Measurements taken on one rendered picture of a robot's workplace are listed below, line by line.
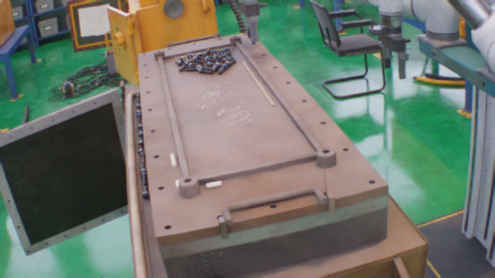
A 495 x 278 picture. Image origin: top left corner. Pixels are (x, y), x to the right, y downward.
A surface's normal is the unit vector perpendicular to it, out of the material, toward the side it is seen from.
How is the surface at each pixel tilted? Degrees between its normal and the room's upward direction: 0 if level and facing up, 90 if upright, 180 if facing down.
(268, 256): 90
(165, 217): 0
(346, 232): 90
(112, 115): 90
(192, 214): 0
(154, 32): 90
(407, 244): 0
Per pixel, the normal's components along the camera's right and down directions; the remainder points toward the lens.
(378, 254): -0.11, -0.90
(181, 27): 0.25, 0.38
